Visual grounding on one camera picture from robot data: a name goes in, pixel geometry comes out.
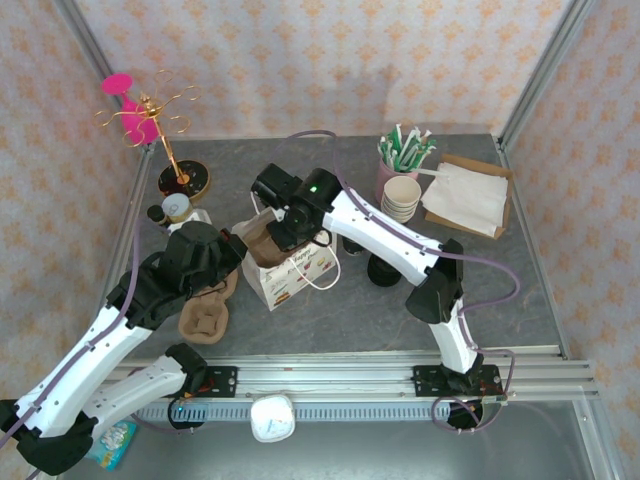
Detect pink straw holder cup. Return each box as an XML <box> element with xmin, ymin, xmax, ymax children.
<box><xmin>375</xmin><ymin>153</ymin><xmax>420</xmax><ymax>201</ymax></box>

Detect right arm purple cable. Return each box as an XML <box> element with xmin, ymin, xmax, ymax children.
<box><xmin>282</xmin><ymin>129</ymin><xmax>521</xmax><ymax>437</ymax></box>

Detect stack of paper cups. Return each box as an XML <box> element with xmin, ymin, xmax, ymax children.
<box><xmin>380</xmin><ymin>175</ymin><xmax>423</xmax><ymax>225</ymax></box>

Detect grey slotted cable duct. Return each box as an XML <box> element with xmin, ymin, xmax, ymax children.
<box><xmin>129</xmin><ymin>402</ymin><xmax>454</xmax><ymax>424</ymax></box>

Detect blue snack packet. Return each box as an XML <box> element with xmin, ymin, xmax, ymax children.
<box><xmin>84</xmin><ymin>420</ymin><xmax>137</xmax><ymax>472</ymax></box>

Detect white napkins on cardboard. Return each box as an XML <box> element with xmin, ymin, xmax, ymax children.
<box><xmin>423</xmin><ymin>153</ymin><xmax>515</xmax><ymax>240</ymax></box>

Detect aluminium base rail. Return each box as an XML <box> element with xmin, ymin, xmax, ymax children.
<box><xmin>99</xmin><ymin>349</ymin><xmax>599</xmax><ymax>401</ymax></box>

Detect stack of white napkins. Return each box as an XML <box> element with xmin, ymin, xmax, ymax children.
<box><xmin>421</xmin><ymin>160</ymin><xmax>509</xmax><ymax>236</ymax></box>

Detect stack of black lids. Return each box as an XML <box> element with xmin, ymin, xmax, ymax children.
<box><xmin>367</xmin><ymin>252</ymin><xmax>401</xmax><ymax>289</ymax></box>

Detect aluminium frame post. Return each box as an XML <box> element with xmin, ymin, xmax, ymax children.
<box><xmin>497</xmin><ymin>0</ymin><xmax>594</xmax><ymax>151</ymax></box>
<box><xmin>53</xmin><ymin>0</ymin><xmax>154</xmax><ymax>156</ymax></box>

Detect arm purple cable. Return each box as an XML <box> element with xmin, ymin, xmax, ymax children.
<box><xmin>0</xmin><ymin>214</ymin><xmax>151</xmax><ymax>480</ymax></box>
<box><xmin>282</xmin><ymin>129</ymin><xmax>521</xmax><ymax>437</ymax></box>

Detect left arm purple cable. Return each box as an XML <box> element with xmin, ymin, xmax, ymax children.
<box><xmin>0</xmin><ymin>214</ymin><xmax>151</xmax><ymax>480</ymax></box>

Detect gold tin can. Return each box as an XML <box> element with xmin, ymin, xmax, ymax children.
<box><xmin>162</xmin><ymin>193</ymin><xmax>195</xmax><ymax>224</ymax></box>

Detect pink silicone wine glass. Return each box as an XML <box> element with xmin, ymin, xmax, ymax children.
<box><xmin>101</xmin><ymin>72</ymin><xmax>157</xmax><ymax>146</ymax></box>

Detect white printed paper gift bag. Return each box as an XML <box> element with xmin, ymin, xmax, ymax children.
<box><xmin>230</xmin><ymin>197</ymin><xmax>342</xmax><ymax>312</ymax></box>

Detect gold wire cup rack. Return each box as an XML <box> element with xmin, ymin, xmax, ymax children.
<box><xmin>93</xmin><ymin>69</ymin><xmax>212</xmax><ymax>204</ymax></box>

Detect aluminium table side rail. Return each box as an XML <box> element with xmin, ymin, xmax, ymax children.
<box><xmin>99</xmin><ymin>144</ymin><xmax>154</xmax><ymax>321</ymax></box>
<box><xmin>494</xmin><ymin>137</ymin><xmax>571</xmax><ymax>359</ymax></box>

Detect white rounded square device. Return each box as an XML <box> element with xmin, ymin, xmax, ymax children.
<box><xmin>249</xmin><ymin>393</ymin><xmax>296</xmax><ymax>444</ymax></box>

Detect black paper coffee cup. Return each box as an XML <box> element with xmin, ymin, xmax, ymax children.
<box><xmin>342</xmin><ymin>234</ymin><xmax>370</xmax><ymax>257</ymax></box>

